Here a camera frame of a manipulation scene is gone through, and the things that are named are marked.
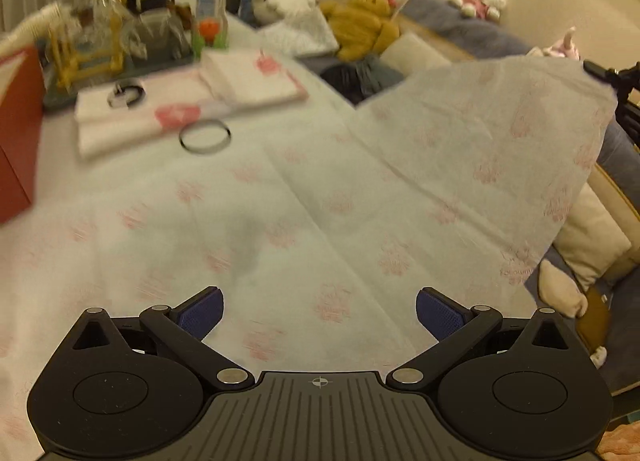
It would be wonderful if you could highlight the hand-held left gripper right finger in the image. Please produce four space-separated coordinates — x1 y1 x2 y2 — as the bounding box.
387 287 573 387

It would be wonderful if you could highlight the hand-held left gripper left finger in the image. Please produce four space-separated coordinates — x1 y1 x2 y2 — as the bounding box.
72 286 253 387

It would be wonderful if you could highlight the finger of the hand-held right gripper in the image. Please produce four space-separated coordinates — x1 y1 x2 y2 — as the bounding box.
584 60 640 92
614 91 640 144

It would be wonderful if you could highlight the white pink-print shopping bag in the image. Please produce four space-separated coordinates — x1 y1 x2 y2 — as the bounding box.
0 55 618 461

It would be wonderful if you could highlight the thin black elastic ring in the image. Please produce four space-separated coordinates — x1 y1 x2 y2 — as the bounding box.
178 119 233 156

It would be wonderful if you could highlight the red cardboard box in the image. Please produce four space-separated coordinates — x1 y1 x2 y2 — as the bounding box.
0 43 45 225

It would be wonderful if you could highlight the folded white pink bag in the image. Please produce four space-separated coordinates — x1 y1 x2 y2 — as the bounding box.
74 76 207 160

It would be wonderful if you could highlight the bag of paper cups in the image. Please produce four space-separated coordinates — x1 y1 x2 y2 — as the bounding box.
0 5 68 44

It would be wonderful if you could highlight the pink rabbit plush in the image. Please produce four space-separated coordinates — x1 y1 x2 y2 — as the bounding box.
542 26 582 62

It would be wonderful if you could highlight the beige sofa cushion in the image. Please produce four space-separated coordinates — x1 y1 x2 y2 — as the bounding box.
550 181 633 292

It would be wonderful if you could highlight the pink white bear plush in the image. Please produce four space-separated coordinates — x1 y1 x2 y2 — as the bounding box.
446 0 507 22

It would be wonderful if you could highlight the beige pillow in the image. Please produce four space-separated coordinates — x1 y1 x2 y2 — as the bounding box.
380 31 452 76

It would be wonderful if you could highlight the dark clothes pile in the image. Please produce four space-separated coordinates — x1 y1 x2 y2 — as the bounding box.
319 57 407 106

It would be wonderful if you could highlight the teal tray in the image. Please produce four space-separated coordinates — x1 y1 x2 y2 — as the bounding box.
42 38 197 112

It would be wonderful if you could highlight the yellow cat plush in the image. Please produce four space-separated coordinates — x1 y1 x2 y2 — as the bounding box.
320 0 402 62

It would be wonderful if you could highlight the green orange toy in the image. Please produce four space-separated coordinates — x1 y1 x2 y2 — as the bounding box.
191 16 232 60

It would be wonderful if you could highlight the white patterned pillow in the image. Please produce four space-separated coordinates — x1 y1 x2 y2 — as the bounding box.
256 8 341 60

